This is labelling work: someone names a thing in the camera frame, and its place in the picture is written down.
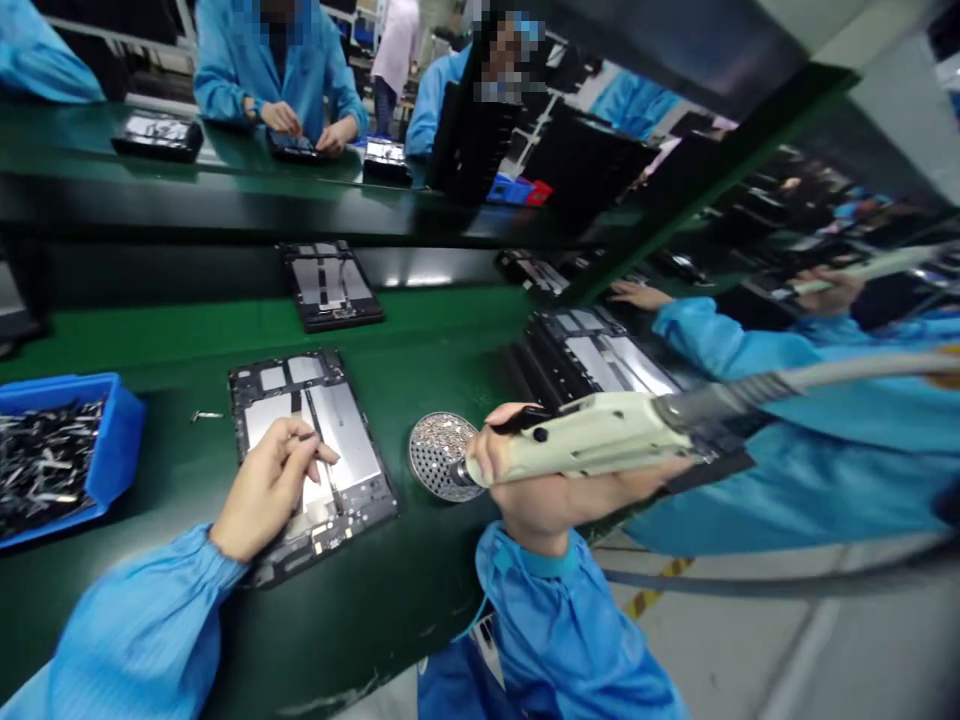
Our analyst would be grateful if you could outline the person's right hand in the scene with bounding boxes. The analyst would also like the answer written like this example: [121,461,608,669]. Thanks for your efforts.
[463,401,678,561]

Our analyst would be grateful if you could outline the person's left hand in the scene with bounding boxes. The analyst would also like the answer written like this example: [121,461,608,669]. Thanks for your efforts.
[209,416,343,565]

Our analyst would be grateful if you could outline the beige electric screwdriver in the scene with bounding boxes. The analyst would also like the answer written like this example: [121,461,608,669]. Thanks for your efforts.
[449,386,759,498]

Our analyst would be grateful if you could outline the open tablet chassis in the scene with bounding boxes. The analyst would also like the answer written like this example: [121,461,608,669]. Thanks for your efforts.
[494,248,576,298]
[276,239,387,336]
[110,111,206,166]
[362,137,414,187]
[227,346,401,591]
[267,128,332,167]

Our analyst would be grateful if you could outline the round perforated screw tray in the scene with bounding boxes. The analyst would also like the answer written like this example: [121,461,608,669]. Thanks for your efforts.
[408,411,490,506]

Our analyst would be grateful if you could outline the pile of small screws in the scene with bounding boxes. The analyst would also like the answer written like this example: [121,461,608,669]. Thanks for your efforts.
[416,416,478,456]

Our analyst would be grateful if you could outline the blue plastic bin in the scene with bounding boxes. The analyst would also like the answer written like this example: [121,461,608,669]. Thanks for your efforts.
[0,372,148,553]

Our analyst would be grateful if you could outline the stack of tablet chassis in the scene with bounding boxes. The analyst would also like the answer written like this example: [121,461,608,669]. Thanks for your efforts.
[508,305,685,412]

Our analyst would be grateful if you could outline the person's body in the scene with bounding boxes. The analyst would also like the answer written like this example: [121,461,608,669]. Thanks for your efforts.
[416,611,526,720]

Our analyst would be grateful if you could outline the pile of black metal clips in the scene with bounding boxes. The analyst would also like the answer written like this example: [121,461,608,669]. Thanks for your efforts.
[0,397,108,538]

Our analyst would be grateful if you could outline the small blue bins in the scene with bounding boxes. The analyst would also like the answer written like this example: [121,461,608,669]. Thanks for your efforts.
[485,173,556,209]

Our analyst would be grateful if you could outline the stack of black trays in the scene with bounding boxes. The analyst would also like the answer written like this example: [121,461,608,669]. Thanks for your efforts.
[536,97,663,230]
[429,77,528,209]

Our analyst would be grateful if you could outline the grey hose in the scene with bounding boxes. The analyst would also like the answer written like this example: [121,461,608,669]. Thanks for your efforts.
[598,536,960,603]

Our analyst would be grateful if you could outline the grey screwdriver cable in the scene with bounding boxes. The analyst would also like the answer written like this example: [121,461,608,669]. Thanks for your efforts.
[652,350,960,421]

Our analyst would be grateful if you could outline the green metal frame post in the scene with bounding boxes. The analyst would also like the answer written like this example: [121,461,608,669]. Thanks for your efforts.
[599,65,860,303]

